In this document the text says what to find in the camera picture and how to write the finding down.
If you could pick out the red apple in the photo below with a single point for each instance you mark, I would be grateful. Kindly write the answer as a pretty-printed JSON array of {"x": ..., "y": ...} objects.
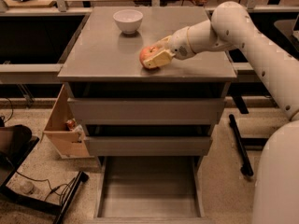
[{"x": 146, "y": 56}]

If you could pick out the grey top drawer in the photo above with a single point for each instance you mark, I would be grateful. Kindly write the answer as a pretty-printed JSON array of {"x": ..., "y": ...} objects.
[{"x": 146, "y": 111}]

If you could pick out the white ceramic bowl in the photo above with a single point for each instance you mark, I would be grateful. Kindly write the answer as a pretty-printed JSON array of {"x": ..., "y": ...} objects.
[{"x": 128, "y": 20}]

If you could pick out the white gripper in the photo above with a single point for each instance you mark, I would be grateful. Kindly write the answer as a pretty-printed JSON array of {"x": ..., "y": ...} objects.
[{"x": 179, "y": 44}]

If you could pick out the wooden box with items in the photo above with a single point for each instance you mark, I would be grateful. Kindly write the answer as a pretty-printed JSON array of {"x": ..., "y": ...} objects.
[{"x": 69, "y": 144}]

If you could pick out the grey open bottom drawer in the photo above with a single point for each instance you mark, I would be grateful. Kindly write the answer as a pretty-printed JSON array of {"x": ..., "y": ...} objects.
[{"x": 149, "y": 190}]

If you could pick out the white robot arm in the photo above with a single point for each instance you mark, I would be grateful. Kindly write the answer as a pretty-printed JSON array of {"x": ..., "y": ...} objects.
[{"x": 276, "y": 198}]

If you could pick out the grey middle drawer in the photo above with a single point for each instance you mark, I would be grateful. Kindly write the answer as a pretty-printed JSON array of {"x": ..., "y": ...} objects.
[{"x": 148, "y": 146}]

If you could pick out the grey drawer cabinet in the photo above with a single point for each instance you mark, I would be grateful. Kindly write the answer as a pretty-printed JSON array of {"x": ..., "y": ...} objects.
[{"x": 104, "y": 64}]

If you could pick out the black bar on floor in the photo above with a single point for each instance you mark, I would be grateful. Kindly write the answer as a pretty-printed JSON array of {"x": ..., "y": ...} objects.
[{"x": 246, "y": 168}]

